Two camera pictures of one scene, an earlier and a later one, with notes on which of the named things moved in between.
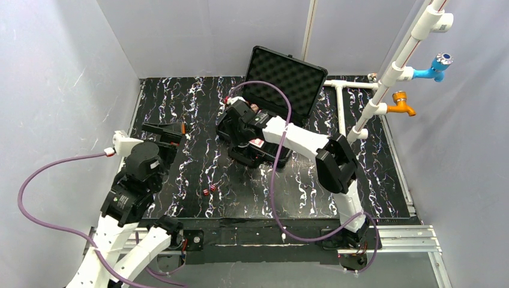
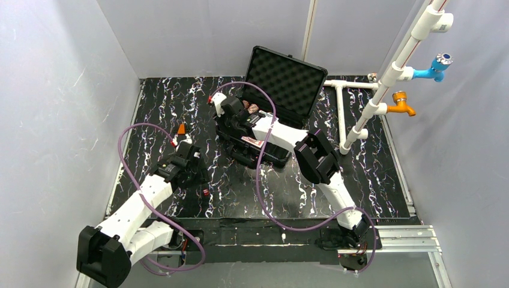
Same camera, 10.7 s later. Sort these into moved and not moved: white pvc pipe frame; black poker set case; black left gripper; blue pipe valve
Moved: black left gripper
Not moved: black poker set case; white pvc pipe frame; blue pipe valve
